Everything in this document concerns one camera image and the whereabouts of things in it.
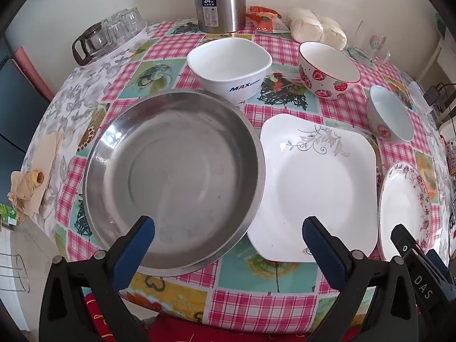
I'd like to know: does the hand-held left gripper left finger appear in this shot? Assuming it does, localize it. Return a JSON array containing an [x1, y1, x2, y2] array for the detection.
[[40, 216, 156, 342]]

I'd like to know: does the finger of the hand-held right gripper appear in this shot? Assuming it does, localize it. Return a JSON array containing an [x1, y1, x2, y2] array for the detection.
[[427, 249, 456, 293], [391, 224, 417, 257]]

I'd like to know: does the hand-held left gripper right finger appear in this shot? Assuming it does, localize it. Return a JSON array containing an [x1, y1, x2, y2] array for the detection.
[[302, 216, 419, 342]]

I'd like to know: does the round pink floral plate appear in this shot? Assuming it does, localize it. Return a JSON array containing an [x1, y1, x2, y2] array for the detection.
[[378, 161, 432, 262]]

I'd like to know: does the white square floral plate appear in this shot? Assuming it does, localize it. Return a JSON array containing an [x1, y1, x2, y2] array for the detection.
[[247, 113, 379, 263]]

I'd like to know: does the stainless steel basin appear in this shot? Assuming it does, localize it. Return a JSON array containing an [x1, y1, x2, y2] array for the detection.
[[83, 90, 266, 278]]

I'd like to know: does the pale blue bowl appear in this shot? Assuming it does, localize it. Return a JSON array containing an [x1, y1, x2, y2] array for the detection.
[[368, 85, 415, 144]]

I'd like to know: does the strawberry print bowl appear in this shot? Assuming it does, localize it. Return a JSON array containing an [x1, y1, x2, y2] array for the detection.
[[298, 41, 361, 100]]

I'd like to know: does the white square bowl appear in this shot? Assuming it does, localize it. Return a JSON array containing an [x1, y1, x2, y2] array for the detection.
[[187, 38, 273, 105]]

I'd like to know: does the colourful patterned tube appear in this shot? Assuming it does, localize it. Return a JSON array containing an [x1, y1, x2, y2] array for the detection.
[[448, 139, 456, 189]]

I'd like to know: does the crumpled food wrapper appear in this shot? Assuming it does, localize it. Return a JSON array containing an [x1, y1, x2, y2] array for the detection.
[[8, 170, 45, 221]]

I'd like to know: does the green box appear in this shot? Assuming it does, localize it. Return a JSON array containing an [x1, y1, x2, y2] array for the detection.
[[0, 203, 18, 226]]

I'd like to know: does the white power strip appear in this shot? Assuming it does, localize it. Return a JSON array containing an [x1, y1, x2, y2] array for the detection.
[[408, 82, 433, 115]]

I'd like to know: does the black charger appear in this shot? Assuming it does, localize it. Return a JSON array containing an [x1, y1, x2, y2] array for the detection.
[[424, 85, 443, 106]]

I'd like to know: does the dark blue cabinet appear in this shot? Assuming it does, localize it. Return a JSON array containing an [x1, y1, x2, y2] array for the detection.
[[0, 53, 50, 193]]

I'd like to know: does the clear glass mug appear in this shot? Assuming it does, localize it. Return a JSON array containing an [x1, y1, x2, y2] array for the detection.
[[345, 21, 391, 68]]

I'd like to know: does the pink checked tablecloth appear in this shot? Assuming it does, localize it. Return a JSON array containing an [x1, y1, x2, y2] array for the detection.
[[19, 18, 453, 335]]

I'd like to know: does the pink board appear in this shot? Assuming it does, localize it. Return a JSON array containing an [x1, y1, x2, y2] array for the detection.
[[14, 46, 54, 104]]

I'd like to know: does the small glass cup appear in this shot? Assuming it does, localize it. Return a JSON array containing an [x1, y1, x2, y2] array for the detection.
[[123, 7, 144, 32], [107, 12, 125, 31], [107, 27, 126, 44]]

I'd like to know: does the bag of steamed buns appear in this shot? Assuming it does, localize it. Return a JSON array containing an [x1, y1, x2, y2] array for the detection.
[[287, 8, 348, 51]]

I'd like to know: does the orange snack packet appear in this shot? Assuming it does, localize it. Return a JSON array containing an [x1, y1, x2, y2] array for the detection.
[[246, 6, 290, 33]]

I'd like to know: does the stainless steel thermos jug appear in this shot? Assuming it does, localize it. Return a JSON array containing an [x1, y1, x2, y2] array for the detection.
[[192, 0, 264, 33]]

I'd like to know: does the metal wire rack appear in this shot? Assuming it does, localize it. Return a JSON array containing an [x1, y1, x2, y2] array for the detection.
[[0, 253, 29, 293]]

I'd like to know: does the white furniture frame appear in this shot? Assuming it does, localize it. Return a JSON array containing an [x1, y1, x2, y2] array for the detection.
[[417, 36, 456, 86]]

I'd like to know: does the glass teapot with black handle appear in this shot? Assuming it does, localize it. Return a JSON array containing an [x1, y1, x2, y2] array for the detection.
[[72, 21, 111, 66]]

